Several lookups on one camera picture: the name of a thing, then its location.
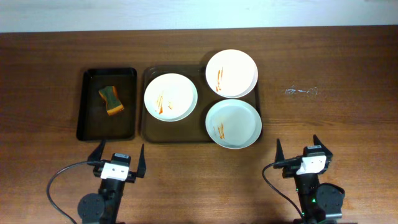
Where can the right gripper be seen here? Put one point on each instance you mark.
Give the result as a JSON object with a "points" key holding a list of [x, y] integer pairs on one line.
{"points": [[288, 165]]}

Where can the orange green sponge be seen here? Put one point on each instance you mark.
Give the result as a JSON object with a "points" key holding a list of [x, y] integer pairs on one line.
{"points": [[112, 102]]}

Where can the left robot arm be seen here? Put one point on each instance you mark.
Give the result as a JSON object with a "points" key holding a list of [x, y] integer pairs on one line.
{"points": [[103, 207]]}

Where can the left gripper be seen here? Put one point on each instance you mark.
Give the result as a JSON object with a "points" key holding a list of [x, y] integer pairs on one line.
{"points": [[133, 176]]}

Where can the small black tray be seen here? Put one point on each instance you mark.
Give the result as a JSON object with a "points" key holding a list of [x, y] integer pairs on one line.
{"points": [[94, 123]]}

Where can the large brown tray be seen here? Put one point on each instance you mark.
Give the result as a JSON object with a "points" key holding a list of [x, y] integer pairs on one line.
{"points": [[190, 129]]}

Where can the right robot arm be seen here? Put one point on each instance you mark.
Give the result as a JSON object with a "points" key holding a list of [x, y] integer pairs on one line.
{"points": [[319, 202]]}

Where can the white plate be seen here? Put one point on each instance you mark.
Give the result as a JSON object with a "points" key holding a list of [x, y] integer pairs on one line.
{"points": [[231, 73], [170, 97], [233, 124]]}

